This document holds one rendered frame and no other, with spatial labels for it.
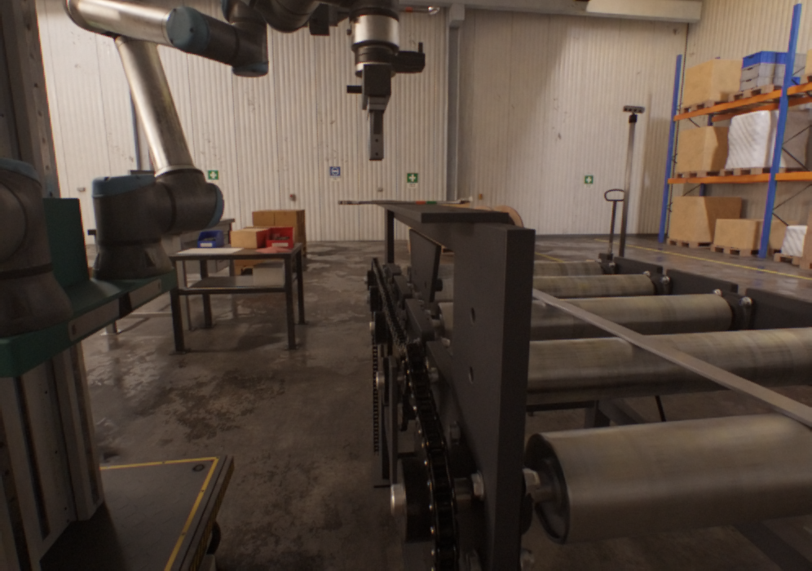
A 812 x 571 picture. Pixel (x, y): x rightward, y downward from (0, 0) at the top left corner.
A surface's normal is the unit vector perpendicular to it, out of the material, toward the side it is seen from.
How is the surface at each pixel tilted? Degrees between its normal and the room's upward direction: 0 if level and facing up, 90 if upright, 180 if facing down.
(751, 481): 65
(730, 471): 54
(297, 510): 0
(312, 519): 0
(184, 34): 92
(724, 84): 90
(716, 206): 90
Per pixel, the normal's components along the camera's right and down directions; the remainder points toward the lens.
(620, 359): 0.10, -0.45
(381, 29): 0.35, 0.16
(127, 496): 0.00, -0.99
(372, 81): 0.12, 0.17
